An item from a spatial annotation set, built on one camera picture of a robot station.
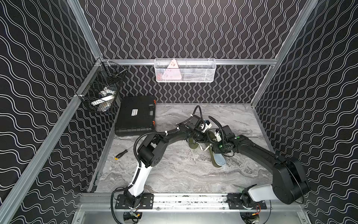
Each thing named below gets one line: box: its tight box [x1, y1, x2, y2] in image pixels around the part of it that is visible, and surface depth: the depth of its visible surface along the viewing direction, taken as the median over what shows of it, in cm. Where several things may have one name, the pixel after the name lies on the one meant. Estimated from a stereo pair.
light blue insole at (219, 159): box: [214, 153, 227, 166], surface depth 83 cm
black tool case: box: [115, 95, 157, 137], surface depth 108 cm
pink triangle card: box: [161, 58, 182, 80], surface depth 92 cm
